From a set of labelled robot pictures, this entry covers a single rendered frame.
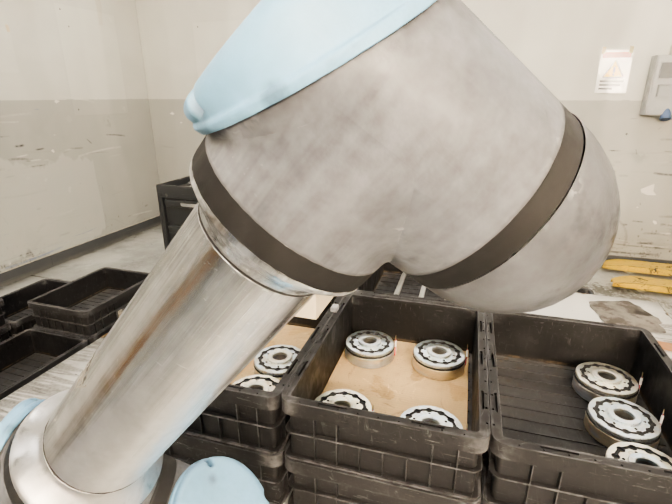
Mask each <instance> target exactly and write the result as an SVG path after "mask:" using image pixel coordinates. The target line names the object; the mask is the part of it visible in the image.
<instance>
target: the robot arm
mask: <svg viewBox="0 0 672 504"><path fill-rule="evenodd" d="M183 110H184V114H185V116H186V117H187V119H188V120H190V121H191V122H192V123H193V128H194V130H195V131H197V132H198V133H200V134H201V135H206V136H205V137H204V139H203V141H202V142H201V144H200V145H199V147H198V148H197V150H196V152H195V153H194V155H193V157H192V159H191V162H190V167H189V175H190V181H191V184H192V187H193V190H194V192H195V195H196V198H197V200H198V203H197V204H196V206H195V207H194V209H193V210H192V212H191V213H190V215H189V216H188V217H187V219H186V220H185V222H184V223H183V225H182V226H181V228H180V229H179V231H178V232H177V234H176V235H175V236H174V238H173V239H172V241H171V242H170V244H169V245H168V247H167V248H166V250H165V251H164V253H163V254H162V255H161V257H160V258H159V260H158V261H157V263H156V264H155V266H154V267H153V269H152V270H151V271H150V273H149V274H148V276H147V277H146V279H145V280H144V282H143V283H142V285H141V286H140V288H139V289H138V290H137V292H136V293H135V295H134V296H133V298H132V299H131V301H130V302H129V304H128V305H127V307H126V308H125V309H124V311H123V312H122V314H121V315H120V317H119V318H118V320H117V321H116V323H115V324H114V326H113V327H112V328H111V330H110V331H109V333H108V334H107V336H106V337H105V339H104V340H103V342H102V343H101V344H100V346H99V347H98V349H97V350H96V352H95V353H94V355H93V356H92V357H91V359H90V360H89V362H88V363H87V365H86V366H85V368H84V369H83V371H82V372H81V374H80V375H79V377H78V378H77V379H76V381H75V382H74V384H73V385H72V387H71V388H70V389H67V390H64V391H62V392H59V393H57V394H55V395H53V396H51V397H49V398H47V399H42V400H40V399H37V398H29V399H26V400H23V401H21V402H20V403H18V404H17V405H16V406H15V407H14V408H13V409H12V410H11V411H10V412H9V413H8V414H7V415H6V416H5V417H4V418H3V420H2V421H1V422H0V504H269V502H268V501H267V500H266V498H265V496H264V489H263V487H262V485H261V484H260V482H259V480H258V479H257V478H256V476H255V475H254V474H253V473H252V472H251V471H250V470H249V469H248V468H247V467H246V466H245V465H243V464H242V463H240V462H239V461H237V460H235V459H232V458H229V457H224V456H215V457H209V458H206V459H202V460H199V461H197V462H195V463H193V464H192V465H189V464H187V463H185V462H182V461H180V460H178V459H175V458H173V457H171V456H169V455H166V454H164V452H165V451H166V450H167V449H168V448H169V447H170V446H171V445H172V444H173V442H174V441H175V440H176V439H177V438H178V437H179V436H180V435H181V434H182V433H183V432H184V431H185V430H186V429H187V428H188V427H189V426H190V425H191V424H192V423H193V422H194V420H195V419H196V418H197V417H198V416H199V415H200V414H201V413H202V412H203V411H204V410H205V409H206V408H207V407H208V406H209V405H210V404H211V403H212V402H213V401H214V400H215V398H216V397H217V396H218V395H219V394H220V393H221V392H222V391H223V390H224V389H225V388H226V387H227V386H228V385H229V384H230V383H231V382H232V381H233V380H234V379H235V378H236V376H237V375H238V374H239V373H240V372H241V371H242V370H243V369H244V368H245V367H246V366H247V365H248V364H249V363H250V362H251V361H252V360H253V359H254V358H255V357H256V356H257V354H258V353H259V352H260V351H261V350H262V349H263V348H264V347H265V346H266V345H267V344H268V343H269V342H270V341H271V340H272V339H273V338H274V337H275V336H276V335H277V334H278V332H279V331H280V330H281V329H282V328H283V327H284V326H285V325H286V324H287V323H288V322H289V321H290V320H291V319H292V318H293V317H294V316H295V315H296V314H297V313H298V311H299V310H300V309H301V308H302V307H303V306H304V305H305V304H306V303H307V302H308V301H309V300H310V299H311V298H312V297H313V296H314V295H315V294H317V295H325V296H344V295H347V294H350V293H352V292H354V291H356V290H357V289H358V288H359V287H360V286H361V285H362V284H363V283H364V282H365V281H366V280H367V279H368V278H369V277H370V276H371V275H372V274H373V273H374V272H375V271H377V270H378V269H379V268H380V267H381V266H382V265H383V264H384V263H386V262H389V263H391V264H392V265H394V266H395V267H397V268H398V269H399V270H401V271H402V272H404V273H406V274H407V275H408V276H410V277H411V278H413V279H414V280H415V281H417V282H418V283H420V284H421V285H423V286H425V287H426V288H428V289H429V290H430V291H432V292H433V293H435V294H437V295H438V296H440V297H442V298H444V299H445V300H447V301H450V302H452V303H455V304H457V305H459V306H462V307H465V308H469V309H472V310H476V311H480V312H484V313H498V314H516V313H524V312H533V311H536V310H539V309H543V308H546V307H549V306H552V305H554V304H556V303H558V302H560V301H562V300H564V299H565V298H567V297H569V296H571V295H573V294H574V293H575V292H576V291H578V290H579V289H580V288H582V287H583V286H584V285H585V284H587V283H588V282H589V281H590V280H591V279H592V277H593V276H594V275H595V274H596V272H597V271H598V270H599V269H600V268H601V266H602V265H603V264H604V262H605V260H606V258H607V256H608V254H609V253H610V251H611V249H612V246H613V244H614V241H615V239H616V236H617V232H618V226H619V220H620V215H621V209H620V196H619V190H618V185H617V180H616V175H615V171H614V169H613V167H612V165H611V162H610V160H609V158H608V157H607V155H606V153H605V151H604V150H603V148H602V146H601V144H600V143H599V142H598V140H597V139H596V137H595V136H594V134H593V133H592V132H591V131H590V130H589V129H588V128H587V127H586V126H585V125H584V124H583V122H582V121H581V120H580V119H579V118H578V117H577V116H576V115H574V114H573V113H571V112H570V111H569V110H568V109H567V108H566V107H565V106H564V105H563V104H562V103H561V102H560V101H559V100H558V99H557V98H556V97H555V96H554V95H553V94H552V93H551V92H550V90H549V89H548V88H547V87H546V86H545V85H544V84H543V83H542V82H541V81H540V80H539V79H538V78H537V77H536V76H535V75H534V74H533V73H532V72H531V71H530V70H529V69H528V68H527V67H526V66H525V65H524V64H523V63H522V62H521V61H520V60H519V59H518V58H517V57H516V56H515V55H514V54H513V53H512V52H511V51H510V50H509V49H508V48H507V46H506V45H505V44H504V43H503V42H502V41H501V40H500V39H499V38H498V37H497V36H496V35H495V34H494V33H493V32H492V31H491V30H490V29H489V28H488V27H487V26H486V25H485V24H484V23H483V22H482V21H481V20H480V19H479V18H478V17H477V16H476V15H475V14H474V13H473V12H472V11H471V10H470V9H469V8H468V7H467V6H466V5H465V4H464V3H463V1H462V0H261V1H260V2H259V3H258V4H257V5H256V7H255V8H254V9H253V10H252V11H251V12H250V14H249V15H248V16H247V17H246V18H245V19H244V21H243V22H242V23H241V24H240V25H239V27H238V28H237V29H236V30H235V32H234V33H233V34H232V35H231V36H230V38H229V39H228V40H227V41H226V43H225V44H224V45H223V46H222V48H221V49H220V50H219V52H218V53H217V54H216V55H215V57H214V58H213V59H212V61H211V62H210V63H209V65H208V66H207V67H206V69H205V70H204V71H203V73H202V74H201V76H200V77H199V79H198V80H197V81H196V83H195V85H194V88H193V89H192V91H191V92H190V93H189V94H188V96H187V98H186V100H185V102H184V106H183Z"/></svg>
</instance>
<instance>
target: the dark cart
mask: <svg viewBox="0 0 672 504"><path fill-rule="evenodd" d="M189 181H190V176H186V177H183V178H179V179H175V180H172V181H168V182H164V183H160V184H156V190H157V196H158V203H159V211H160V218H161V225H162V232H163V240H164V247H165V250H166V248H167V247H168V245H169V244H170V242H171V241H172V239H173V238H174V236H175V235H176V234H177V232H178V231H179V229H180V228H181V226H182V225H183V223H184V222H185V220H186V219H187V217H188V216H189V215H190V213H191V212H192V210H193V209H194V207H195V206H196V204H197V203H198V200H197V198H196V195H195V192H194V190H193V187H189V186H190V185H189V184H188V182H189Z"/></svg>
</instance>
